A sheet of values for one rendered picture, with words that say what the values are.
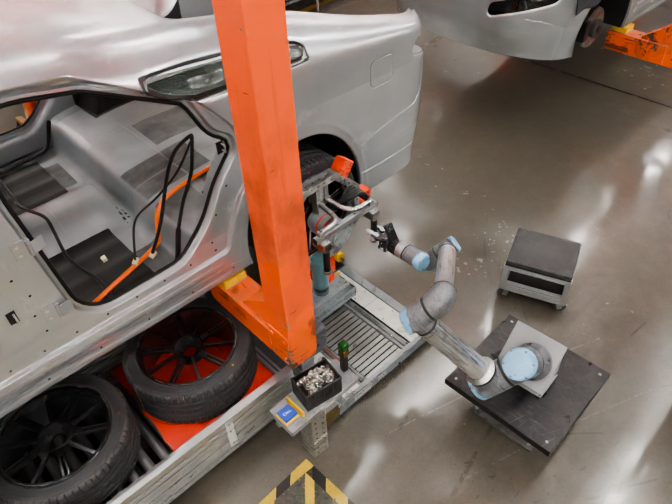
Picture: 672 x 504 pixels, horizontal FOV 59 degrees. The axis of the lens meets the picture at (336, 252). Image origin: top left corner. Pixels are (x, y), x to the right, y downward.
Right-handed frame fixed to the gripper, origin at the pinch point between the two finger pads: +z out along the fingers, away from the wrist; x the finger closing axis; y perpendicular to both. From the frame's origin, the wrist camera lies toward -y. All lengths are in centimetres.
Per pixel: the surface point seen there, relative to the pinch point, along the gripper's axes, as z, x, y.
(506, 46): 70, 224, -3
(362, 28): 36, 32, -87
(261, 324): 1, -76, 15
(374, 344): -14, -11, 77
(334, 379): -40, -66, 30
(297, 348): -21, -72, 18
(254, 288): 22, -64, 15
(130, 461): 4, -155, 48
